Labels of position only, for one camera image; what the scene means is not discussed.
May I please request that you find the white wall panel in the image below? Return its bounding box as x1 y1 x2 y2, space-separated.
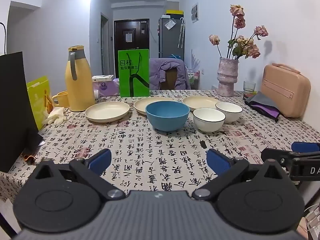
191 3 200 23

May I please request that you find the blue bowl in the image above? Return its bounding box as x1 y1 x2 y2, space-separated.
145 101 190 132

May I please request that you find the purple tissue pack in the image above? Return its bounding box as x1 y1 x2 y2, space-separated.
92 78 121 98

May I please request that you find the cream plate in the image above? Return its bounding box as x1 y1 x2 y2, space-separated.
134 97 179 116
182 96 222 112
85 101 130 123

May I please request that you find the grey interior door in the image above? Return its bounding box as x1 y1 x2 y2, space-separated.
101 12 110 80

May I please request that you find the dark entrance door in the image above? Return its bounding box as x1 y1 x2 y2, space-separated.
114 19 150 55

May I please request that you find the dried rose bouquet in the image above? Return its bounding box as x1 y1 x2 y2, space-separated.
209 4 269 60

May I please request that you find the wooden chair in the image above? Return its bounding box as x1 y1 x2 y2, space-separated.
166 68 178 90

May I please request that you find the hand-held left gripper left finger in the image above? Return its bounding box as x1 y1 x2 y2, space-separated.
32 148 127 202

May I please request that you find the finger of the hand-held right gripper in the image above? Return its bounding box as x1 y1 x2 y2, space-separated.
291 141 320 153
261 147 320 182

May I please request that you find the black paper bag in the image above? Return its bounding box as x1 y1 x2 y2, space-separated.
0 22 45 173

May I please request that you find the white flat box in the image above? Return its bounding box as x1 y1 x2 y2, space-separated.
92 75 115 82

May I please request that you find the cream rubber glove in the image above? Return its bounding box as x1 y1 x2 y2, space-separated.
41 107 67 125

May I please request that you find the drinking glass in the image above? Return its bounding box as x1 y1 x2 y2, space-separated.
243 81 256 95

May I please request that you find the white folded umbrella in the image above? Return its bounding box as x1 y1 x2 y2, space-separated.
177 17 186 49

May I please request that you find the white bowl black rim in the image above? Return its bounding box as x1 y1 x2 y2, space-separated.
215 102 243 124
192 107 226 133

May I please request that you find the pink hard case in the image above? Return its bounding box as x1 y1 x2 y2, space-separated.
260 63 312 118

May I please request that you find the yellow thermos jug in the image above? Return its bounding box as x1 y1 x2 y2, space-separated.
65 45 96 112

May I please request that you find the yellow mug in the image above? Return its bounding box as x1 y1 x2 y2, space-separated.
52 91 70 108

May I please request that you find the pink textured vase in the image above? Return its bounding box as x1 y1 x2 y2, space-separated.
216 57 239 97

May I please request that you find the cluttered low shelf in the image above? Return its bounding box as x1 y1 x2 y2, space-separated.
187 70 204 89

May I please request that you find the pale feather decoration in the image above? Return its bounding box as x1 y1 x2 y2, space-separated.
190 49 202 72

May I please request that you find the grey purple cloth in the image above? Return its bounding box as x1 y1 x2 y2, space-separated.
244 91 284 122

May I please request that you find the purple puffer jacket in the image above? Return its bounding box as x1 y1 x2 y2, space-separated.
149 58 191 90

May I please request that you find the green paper bag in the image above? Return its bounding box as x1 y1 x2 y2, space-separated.
118 49 150 97

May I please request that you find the grey refrigerator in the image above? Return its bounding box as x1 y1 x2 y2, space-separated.
158 17 185 61

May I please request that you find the yellow-green snack box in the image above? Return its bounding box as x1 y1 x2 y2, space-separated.
26 76 54 131

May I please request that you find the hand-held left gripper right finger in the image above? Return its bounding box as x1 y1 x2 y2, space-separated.
191 148 290 202

